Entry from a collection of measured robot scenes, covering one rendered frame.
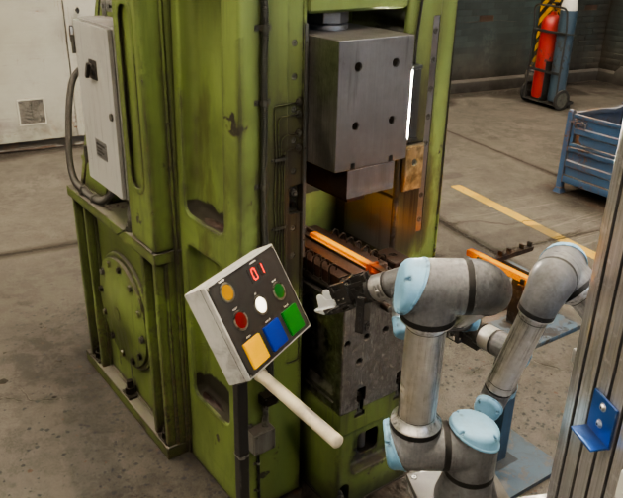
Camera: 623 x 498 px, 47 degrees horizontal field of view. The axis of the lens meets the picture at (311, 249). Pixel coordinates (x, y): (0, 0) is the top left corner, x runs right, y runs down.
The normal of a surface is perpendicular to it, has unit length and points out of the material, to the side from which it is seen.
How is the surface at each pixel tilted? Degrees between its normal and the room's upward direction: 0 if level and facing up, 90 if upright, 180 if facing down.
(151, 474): 0
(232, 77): 89
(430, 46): 90
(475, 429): 8
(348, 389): 90
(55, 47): 90
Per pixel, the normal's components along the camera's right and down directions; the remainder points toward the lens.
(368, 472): 0.59, 0.33
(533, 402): 0.02, -0.91
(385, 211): -0.81, 0.23
